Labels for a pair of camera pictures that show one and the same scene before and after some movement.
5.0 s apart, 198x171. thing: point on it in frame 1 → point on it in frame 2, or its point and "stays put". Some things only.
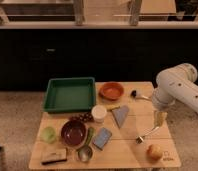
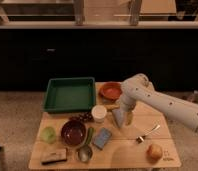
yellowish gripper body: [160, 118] → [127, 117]
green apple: [48, 134] stays put
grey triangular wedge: [120, 114] stays put
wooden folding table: [127, 130] stays put
